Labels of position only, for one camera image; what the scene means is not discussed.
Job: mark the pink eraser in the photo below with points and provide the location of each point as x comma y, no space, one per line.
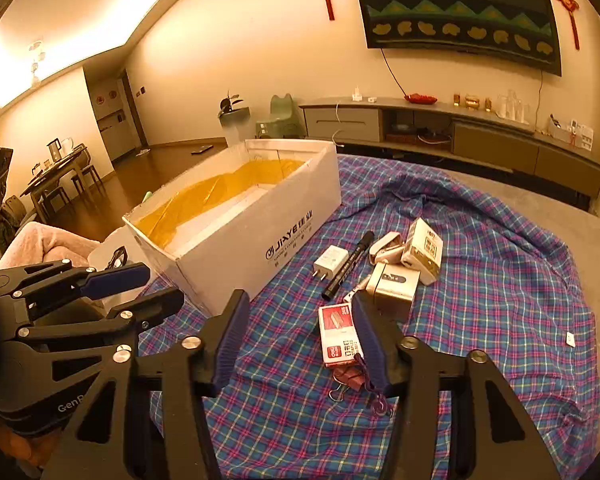
347,377

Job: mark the red dish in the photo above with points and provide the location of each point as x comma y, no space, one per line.
421,98

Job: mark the white planter pot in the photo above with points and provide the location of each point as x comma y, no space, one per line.
236,127

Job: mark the grey television cabinet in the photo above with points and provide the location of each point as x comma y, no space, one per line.
505,145

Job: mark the small white carton dark label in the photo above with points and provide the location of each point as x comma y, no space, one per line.
395,290

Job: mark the small white dock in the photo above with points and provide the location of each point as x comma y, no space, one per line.
362,95

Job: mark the green phone stand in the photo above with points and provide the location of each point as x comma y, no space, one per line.
147,195

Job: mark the person's pink fleece leg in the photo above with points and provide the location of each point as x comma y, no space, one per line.
45,245

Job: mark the dark flat device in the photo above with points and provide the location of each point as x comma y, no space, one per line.
201,149

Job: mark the white organiser with papers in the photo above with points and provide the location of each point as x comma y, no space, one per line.
572,132

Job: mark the dark leafy plant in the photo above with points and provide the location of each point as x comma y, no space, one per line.
228,101

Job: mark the wooden dining table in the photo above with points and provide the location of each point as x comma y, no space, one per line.
55,170

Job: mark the wooden dining chair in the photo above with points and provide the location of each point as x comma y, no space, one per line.
55,200
87,177

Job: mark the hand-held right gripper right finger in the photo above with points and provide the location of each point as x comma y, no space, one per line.
371,345

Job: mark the dark patterned bag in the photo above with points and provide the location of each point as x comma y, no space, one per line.
11,217

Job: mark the red white staple box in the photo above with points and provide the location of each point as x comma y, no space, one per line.
337,332

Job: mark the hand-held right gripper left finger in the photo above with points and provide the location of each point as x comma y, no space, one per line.
230,340

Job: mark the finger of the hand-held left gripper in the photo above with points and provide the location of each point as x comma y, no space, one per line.
115,278
152,305

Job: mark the wall television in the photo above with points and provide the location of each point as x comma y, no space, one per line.
455,5

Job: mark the white kettle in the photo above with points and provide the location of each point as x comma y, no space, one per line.
68,146

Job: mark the clear glassware set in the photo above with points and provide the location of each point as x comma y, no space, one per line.
512,106

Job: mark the white cardboard box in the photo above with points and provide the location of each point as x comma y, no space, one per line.
260,240

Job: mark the white charger plug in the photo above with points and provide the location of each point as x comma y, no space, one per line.
330,260

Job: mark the pale pink stapler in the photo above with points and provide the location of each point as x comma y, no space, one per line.
386,249

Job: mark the black eyeglasses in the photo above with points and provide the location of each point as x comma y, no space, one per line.
117,256

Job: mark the green child chair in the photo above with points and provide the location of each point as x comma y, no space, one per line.
277,117

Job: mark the black marker pen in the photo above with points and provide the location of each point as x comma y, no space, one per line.
347,265

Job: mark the red action figure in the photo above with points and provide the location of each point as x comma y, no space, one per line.
380,405

